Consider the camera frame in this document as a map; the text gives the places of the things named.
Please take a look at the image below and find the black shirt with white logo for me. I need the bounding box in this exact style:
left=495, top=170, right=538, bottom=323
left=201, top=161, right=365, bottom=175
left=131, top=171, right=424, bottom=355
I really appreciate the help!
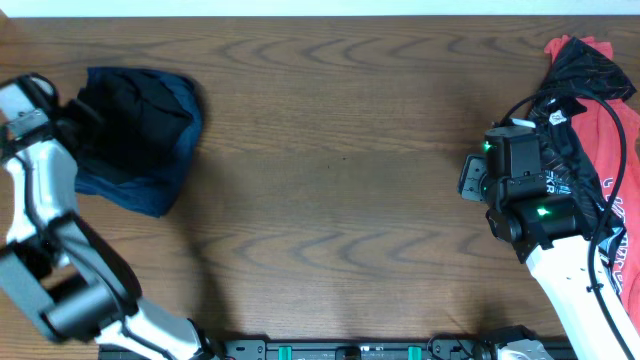
left=77, top=67, right=195, bottom=184

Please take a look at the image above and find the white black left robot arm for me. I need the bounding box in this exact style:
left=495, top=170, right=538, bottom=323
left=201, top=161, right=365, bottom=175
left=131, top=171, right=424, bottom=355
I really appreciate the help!
left=1, top=73, right=224, bottom=359

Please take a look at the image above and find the red mesh garment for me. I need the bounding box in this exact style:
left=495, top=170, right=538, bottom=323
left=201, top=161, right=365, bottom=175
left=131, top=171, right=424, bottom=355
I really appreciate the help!
left=544, top=35, right=639, bottom=326

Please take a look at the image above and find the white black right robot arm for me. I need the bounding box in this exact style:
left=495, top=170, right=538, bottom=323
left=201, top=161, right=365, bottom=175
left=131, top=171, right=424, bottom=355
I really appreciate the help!
left=458, top=126, right=639, bottom=359

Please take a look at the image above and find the folded navy blue garment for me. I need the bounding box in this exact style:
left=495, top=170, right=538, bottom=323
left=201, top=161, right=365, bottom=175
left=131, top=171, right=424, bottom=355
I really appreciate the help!
left=75, top=83, right=203, bottom=217

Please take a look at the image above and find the black patterned garment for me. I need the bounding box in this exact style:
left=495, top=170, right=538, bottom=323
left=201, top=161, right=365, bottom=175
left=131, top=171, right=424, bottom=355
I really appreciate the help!
left=527, top=71, right=627, bottom=297

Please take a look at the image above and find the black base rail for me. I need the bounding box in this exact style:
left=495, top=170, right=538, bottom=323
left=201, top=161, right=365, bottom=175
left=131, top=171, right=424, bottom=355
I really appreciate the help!
left=97, top=339, right=576, bottom=360

